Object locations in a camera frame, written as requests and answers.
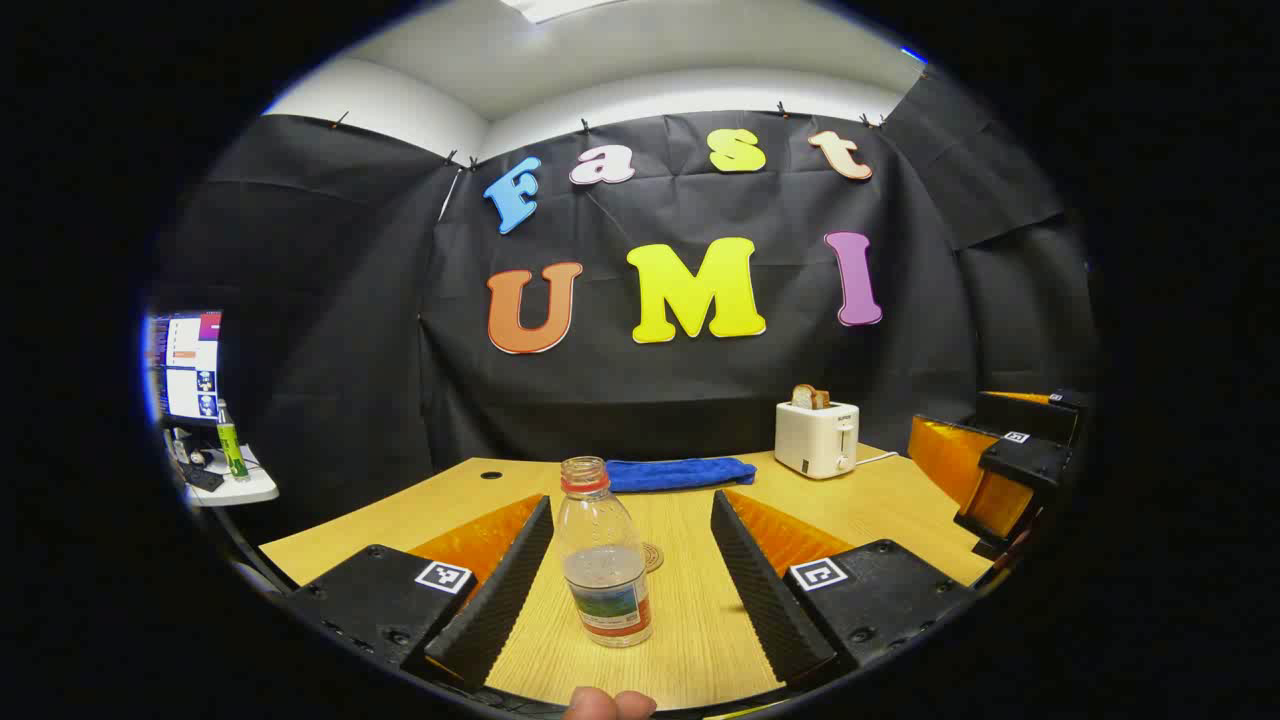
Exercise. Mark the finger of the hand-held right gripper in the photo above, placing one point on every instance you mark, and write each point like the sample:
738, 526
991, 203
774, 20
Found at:
1040, 415
1025, 465

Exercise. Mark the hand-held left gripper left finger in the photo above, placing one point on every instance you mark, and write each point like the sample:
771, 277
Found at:
500, 590

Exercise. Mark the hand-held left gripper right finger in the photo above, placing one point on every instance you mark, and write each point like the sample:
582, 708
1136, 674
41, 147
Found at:
765, 590

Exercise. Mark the clear plastic water bottle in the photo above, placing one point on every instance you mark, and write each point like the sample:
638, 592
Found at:
603, 560

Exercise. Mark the round wooden coaster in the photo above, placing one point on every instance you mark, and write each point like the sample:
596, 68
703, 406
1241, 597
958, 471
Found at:
656, 558

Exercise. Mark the green bottle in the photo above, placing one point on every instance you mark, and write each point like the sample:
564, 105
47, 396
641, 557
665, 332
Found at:
231, 450

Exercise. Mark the blue towel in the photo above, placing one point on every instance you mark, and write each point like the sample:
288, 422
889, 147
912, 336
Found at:
680, 474

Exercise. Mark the white toaster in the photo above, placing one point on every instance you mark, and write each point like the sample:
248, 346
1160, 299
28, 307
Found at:
812, 440

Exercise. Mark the bread slice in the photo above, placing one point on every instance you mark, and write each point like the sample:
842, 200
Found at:
810, 397

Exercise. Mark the white side table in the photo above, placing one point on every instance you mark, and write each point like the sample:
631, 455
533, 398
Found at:
245, 490

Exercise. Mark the small black device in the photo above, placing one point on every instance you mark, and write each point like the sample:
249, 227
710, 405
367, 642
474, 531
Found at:
203, 478

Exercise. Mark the black backdrop cloth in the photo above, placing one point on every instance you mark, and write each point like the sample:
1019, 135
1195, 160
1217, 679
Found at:
350, 300

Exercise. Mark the computer monitor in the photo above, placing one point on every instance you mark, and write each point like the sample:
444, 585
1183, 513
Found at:
190, 365

